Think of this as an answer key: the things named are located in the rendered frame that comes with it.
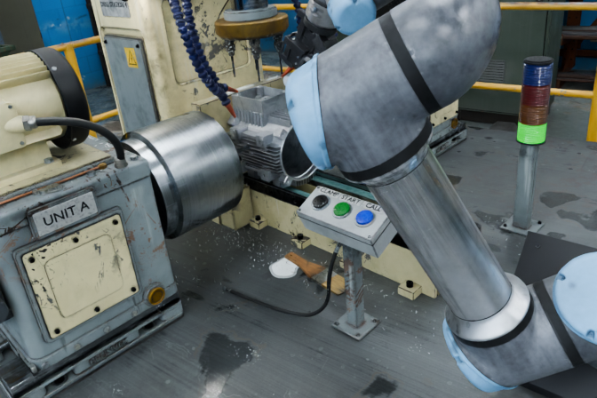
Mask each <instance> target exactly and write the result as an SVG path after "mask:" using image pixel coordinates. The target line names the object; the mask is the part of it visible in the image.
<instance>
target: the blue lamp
mask: <svg viewBox="0 0 597 398"><path fill-rule="evenodd" d="M522 71H523V72H522V83H523V84H525V85H528V86H546V85H549V84H551V83H552V76H553V75H552V73H553V63H552V64H549V65H544V66H533V65H528V64H526V63H525V62H523V70H522Z"/></svg>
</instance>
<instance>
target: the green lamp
mask: <svg viewBox="0 0 597 398"><path fill-rule="evenodd" d="M545 133H546V124H544V125H539V126H528V125H524V124H521V123H519V122H518V131H517V139H518V140H519V141H520V142H522V143H527V144H538V143H542V142H544V141H545Z"/></svg>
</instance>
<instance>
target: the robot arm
mask: <svg viewBox="0 0 597 398"><path fill-rule="evenodd" d="M392 1H393V0H309V1H308V4H307V7H306V9H298V14H297V15H298V16H299V17H300V18H301V20H300V23H299V25H298V30H297V31H296V32H292V33H291V34H290V35H287V36H285V38H284V40H283V45H282V49H281V51H280V54H279V57H280V58H281V59H282V60H283V61H285V62H284V63H285V64H286V65H288V66H289V67H290V68H295V69H296V70H295V71H294V72H292V73H291V75H290V76H285V77H284V78H283V83H284V85H285V86H286V88H285V97H286V103H287V108H288V111H289V115H290V118H291V122H292V125H293V128H294V130H295V132H296V134H297V137H298V140H299V142H300V144H301V146H302V147H303V149H304V151H305V152H306V155H307V156H308V158H309V159H310V161H311V162H312V163H313V164H314V165H315V166H317V168H318V169H320V170H323V171H325V170H327V169H329V170H331V169H333V168H334V166H335V165H336V166H338V168H339V169H340V171H341V172H342V174H343V175H344V177H345V178H346V179H347V180H348V181H350V182H353V183H360V184H365V185H366V186H367V188H368V189H369V190H370V192H371V193H372V195H373V196H374V197H375V199H376V200H377V202H378V204H379V205H380V207H381V208H382V210H383V211H384V213H385V214H386V215H387V217H388V218H389V219H390V221H391V222H392V224H393V225H394V227H395V229H396V230H397V232H398V233H399V235H400V236H401V237H402V239H403V241H404V242H405V243H406V244H407V246H408V247H409V249H410V251H411V252H412V254H413V255H414V256H415V258H416V259H417V261H418V263H419V264H420V265H421V266H422V268H423V269H424V271H425V272H426V274H427V275H428V277H429V278H430V280H431V281H432V283H433V284H434V286H435V288H436V289H437V290H438V291H439V293H440V294H441V296H442V297H443V299H444V300H445V302H446V303H447V306H446V309H445V319H444V321H443V325H442V328H443V334H444V337H445V340H446V343H447V345H448V348H449V350H450V353H451V355H452V357H454V358H455V359H456V361H457V365H458V367H459V368H460V370H461V371H462V372H463V374H464V375H465V376H466V378H467V379H468V380H469V381H470V382H471V383H472V384H473V385H474V386H476V387H477V388H479V389H480V390H482V391H484V392H488V393H492V392H496V391H500V390H503V389H506V390H509V389H513V388H516V387H517V386H518V385H521V384H524V383H527V382H530V381H533V380H536V379H539V378H543V377H546V376H550V375H553V374H555V373H558V372H561V371H565V370H569V369H572V368H575V367H577V366H580V365H583V364H586V363H588V364H589V365H591V366H593V367H594V368H595V369H597V252H591V253H586V254H583V255H581V256H578V257H576V258H574V259H572V260H571V261H570V262H568V263H567V264H566V265H565V266H564V267H563V268H562V269H561V270H560V271H559V273H558V274H557V275H553V276H550V277H547V278H545V279H543V280H541V281H538V282H535V283H532V284H530V285H527V286H526V285H525V283H524V282H523V281H522V280H521V279H520V278H519V277H517V276H515V275H512V274H509V273H506V272H504V270H503V269H502V267H501V266H500V265H499V263H498V261H497V259H496V257H495V256H494V254H493V252H492V251H491V249H490V247H489V246H488V244H487V243H486V241H485V239H484V238H483V236H482V233H481V232H480V230H479V228H478V227H477V226H476V224H475V223H474V220H473V219H472V217H471V215H470V214H469V212H468V210H467V209H466V207H465V206H464V204H463V202H462V201H461V199H460V197H459V196H458V193H457V192H456V190H455V188H454V187H453V186H452V184H451V182H450V180H449V178H448V177H447V175H446V173H445V172H444V170H443V168H442V167H441V165H440V164H439V162H438V160H437V159H436V157H435V155H434V153H433V151H432V150H431V148H430V147H429V146H428V144H429V142H430V139H431V138H432V135H433V130H434V128H433V125H432V123H431V122H430V120H429V118H428V117H429V116H430V115H431V114H433V113H435V112H437V111H439V110H441V109H443V108H444V107H447V106H448V105H450V104H452V103H453V102H455V101H456V100H458V99H459V98H460V97H461V96H463V95H464V94H465V93H466V92H467V91H468V90H469V89H470V88H471V87H472V86H473V85H474V84H475V83H476V82H477V80H478V79H479V78H480V77H481V75H482V73H483V72H484V70H485V68H486V67H487V66H488V64H489V62H490V59H491V57H492V55H493V53H494V51H495V50H496V47H497V43H498V37H499V34H500V30H501V19H502V16H501V9H500V2H499V1H498V0H406V1H404V2H403V3H401V4H399V5H397V6H395V8H393V9H392V10H390V11H389V12H387V13H386V14H384V15H382V16H381V17H379V18H377V19H376V11H377V10H378V9H380V8H382V7H383V6H385V5H387V4H389V3H390V2H392ZM337 31H339V32H341V33H342V34H345V35H348V37H346V38H345V39H343V40H342V41H340V42H338V40H337V38H336V37H335V34H336V33H337ZM291 36H292V37H291ZM285 44H286V48H285V51H284V53H283V47H284V45H285Z"/></svg>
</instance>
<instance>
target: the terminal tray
mask: <svg viewBox="0 0 597 398"><path fill-rule="evenodd" d="M259 86H261V85H259ZM259 86H256V87H253V88H250V89H248V90H245V91H242V92H238V93H239V94H238V95H236V94H237V93H235V94H232V95H231V97H232V102H233V109H234V111H235V115H236V117H238V118H239V123H240V122H241V121H242V123H243V122H245V123H248V124H250V123H251V125H253V124H254V126H256V125H257V126H258V127H260V126H261V128H263V126H264V127H265V126H266V125H267V123H268V121H267V116H270V114H273V112H275V110H276V111H278V109H280V108H287V103H286V97H285V92H284V91H285V90H281V89H276V88H271V87H266V86H261V87H259Z"/></svg>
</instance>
